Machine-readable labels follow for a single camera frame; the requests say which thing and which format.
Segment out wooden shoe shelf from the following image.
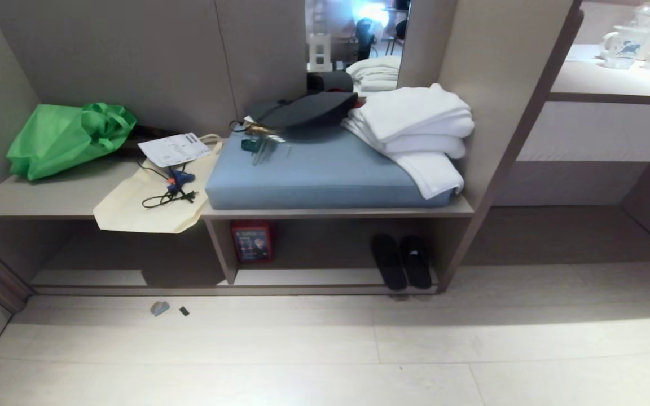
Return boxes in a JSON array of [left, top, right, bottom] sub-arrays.
[[0, 0, 584, 314]]

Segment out blue seat cushion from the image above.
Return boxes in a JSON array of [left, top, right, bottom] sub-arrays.
[[205, 125, 456, 210]]

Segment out red box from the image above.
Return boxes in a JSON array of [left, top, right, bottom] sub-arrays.
[[230, 220, 275, 264]]

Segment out black slipper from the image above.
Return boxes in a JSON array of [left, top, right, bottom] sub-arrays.
[[371, 233, 409, 292], [400, 235, 433, 290]]

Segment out dark grey cap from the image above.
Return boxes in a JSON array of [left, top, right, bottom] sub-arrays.
[[247, 91, 359, 129]]

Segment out folded white towel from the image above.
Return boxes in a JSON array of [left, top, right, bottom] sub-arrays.
[[348, 83, 475, 143], [342, 120, 467, 160], [390, 152, 465, 200]]

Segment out white paper sheet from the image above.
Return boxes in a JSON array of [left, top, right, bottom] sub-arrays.
[[138, 133, 213, 168]]

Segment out mirror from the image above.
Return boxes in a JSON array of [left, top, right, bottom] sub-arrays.
[[305, 0, 414, 96]]

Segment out cream tote bag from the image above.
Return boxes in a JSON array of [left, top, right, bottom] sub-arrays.
[[93, 134, 224, 235]]

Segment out green fabric bag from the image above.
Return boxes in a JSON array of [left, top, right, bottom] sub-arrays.
[[7, 102, 138, 182]]

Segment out white counter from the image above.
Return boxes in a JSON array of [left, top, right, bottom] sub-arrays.
[[517, 44, 650, 164]]

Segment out white printed mug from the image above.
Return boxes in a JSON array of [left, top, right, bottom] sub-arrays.
[[602, 25, 650, 70]]

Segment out clear plastic bottle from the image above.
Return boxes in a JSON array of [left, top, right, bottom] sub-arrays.
[[630, 0, 650, 31]]

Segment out green handled tool set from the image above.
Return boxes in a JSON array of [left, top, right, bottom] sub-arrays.
[[240, 121, 292, 166]]

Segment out blue glue gun with cable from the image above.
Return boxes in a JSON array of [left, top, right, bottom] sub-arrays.
[[137, 161, 199, 209]]

